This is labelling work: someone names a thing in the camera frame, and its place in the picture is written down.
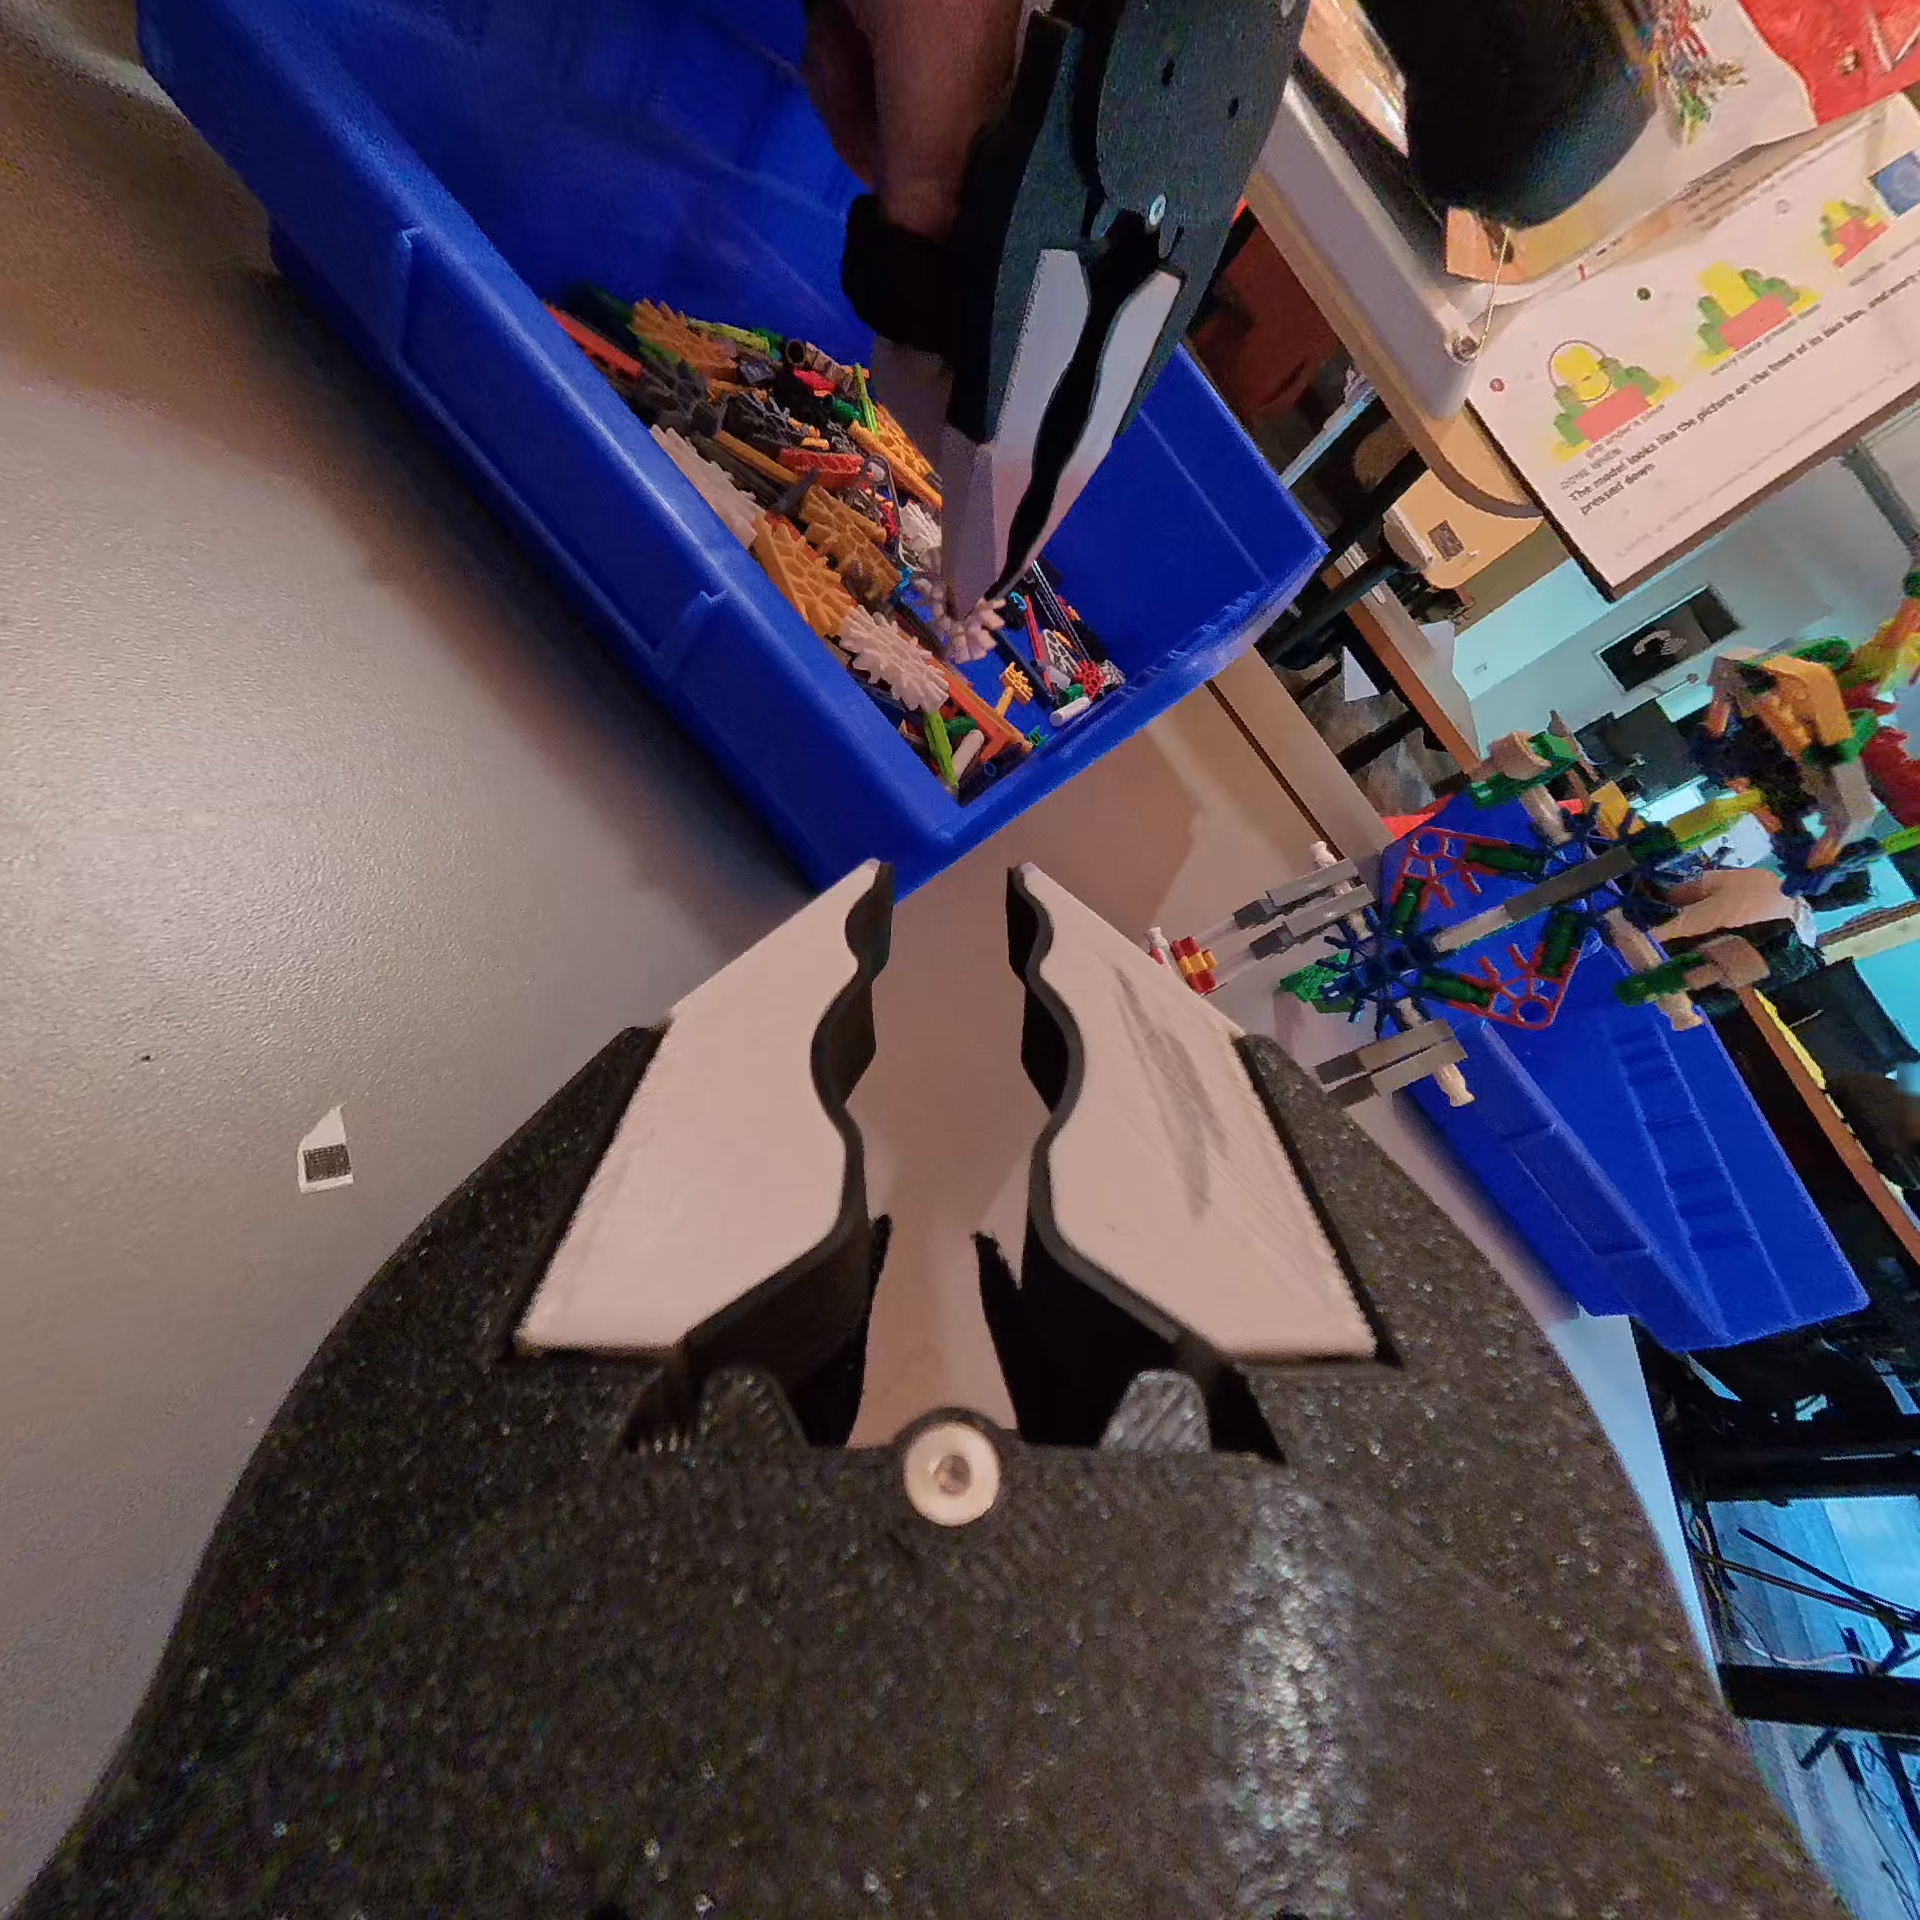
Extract white instruction sheet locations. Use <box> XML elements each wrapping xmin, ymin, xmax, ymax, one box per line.
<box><xmin>1460</xmin><ymin>97</ymin><xmax>1920</xmax><ymax>596</ymax></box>

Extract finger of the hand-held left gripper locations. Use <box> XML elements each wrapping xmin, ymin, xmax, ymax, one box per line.
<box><xmin>941</xmin><ymin>245</ymin><xmax>1092</xmax><ymax>625</ymax></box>
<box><xmin>1002</xmin><ymin>272</ymin><xmax>1182</xmax><ymax>581</ymax></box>

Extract colourful printed poster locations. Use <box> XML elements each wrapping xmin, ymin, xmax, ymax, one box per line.
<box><xmin>1628</xmin><ymin>0</ymin><xmax>1920</xmax><ymax>168</ymax></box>

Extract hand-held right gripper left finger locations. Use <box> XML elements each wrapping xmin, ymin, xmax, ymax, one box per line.
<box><xmin>514</xmin><ymin>861</ymin><xmax>893</xmax><ymax>1440</ymax></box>

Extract person's left hand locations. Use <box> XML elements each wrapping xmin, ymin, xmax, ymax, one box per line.
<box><xmin>803</xmin><ymin>0</ymin><xmax>1059</xmax><ymax>237</ymax></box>

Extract black rounded foam object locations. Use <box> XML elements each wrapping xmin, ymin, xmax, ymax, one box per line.
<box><xmin>1359</xmin><ymin>0</ymin><xmax>1658</xmax><ymax>233</ymax></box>

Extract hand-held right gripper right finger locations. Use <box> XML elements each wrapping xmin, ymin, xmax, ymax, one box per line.
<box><xmin>969</xmin><ymin>861</ymin><xmax>1379</xmax><ymax>1450</ymax></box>

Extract pile of colourful construction pieces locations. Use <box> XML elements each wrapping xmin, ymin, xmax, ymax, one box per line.
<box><xmin>549</xmin><ymin>282</ymin><xmax>1128</xmax><ymax>789</ymax></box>

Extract plain blue plastic bin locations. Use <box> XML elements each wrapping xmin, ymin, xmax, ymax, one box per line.
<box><xmin>1391</xmin><ymin>896</ymin><xmax>1872</xmax><ymax>1349</ymax></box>

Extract orange green construction toy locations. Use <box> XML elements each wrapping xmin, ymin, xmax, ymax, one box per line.
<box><xmin>1700</xmin><ymin>560</ymin><xmax>1920</xmax><ymax>904</ymax></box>

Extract blue plastic bin white tag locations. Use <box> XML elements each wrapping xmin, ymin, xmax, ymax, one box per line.
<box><xmin>132</xmin><ymin>0</ymin><xmax>1332</xmax><ymax>896</ymax></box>

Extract white plastic frame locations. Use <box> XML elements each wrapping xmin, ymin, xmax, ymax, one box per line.
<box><xmin>1246</xmin><ymin>89</ymin><xmax>1499</xmax><ymax>419</ymax></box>

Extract brown wooden board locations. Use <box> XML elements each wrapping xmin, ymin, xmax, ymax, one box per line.
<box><xmin>1737</xmin><ymin>980</ymin><xmax>1920</xmax><ymax>1262</ymax></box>

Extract black metal rack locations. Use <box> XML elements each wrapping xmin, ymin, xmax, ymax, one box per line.
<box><xmin>1642</xmin><ymin>1330</ymin><xmax>1920</xmax><ymax>1744</ymax></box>

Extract black sign white arrow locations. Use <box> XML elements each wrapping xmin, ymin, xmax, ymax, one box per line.
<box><xmin>1593</xmin><ymin>592</ymin><xmax>1737</xmax><ymax>688</ymax></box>

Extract colourful construction toy figure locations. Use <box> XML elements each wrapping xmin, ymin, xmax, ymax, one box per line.
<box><xmin>1142</xmin><ymin>704</ymin><xmax>1824</xmax><ymax>1117</ymax></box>

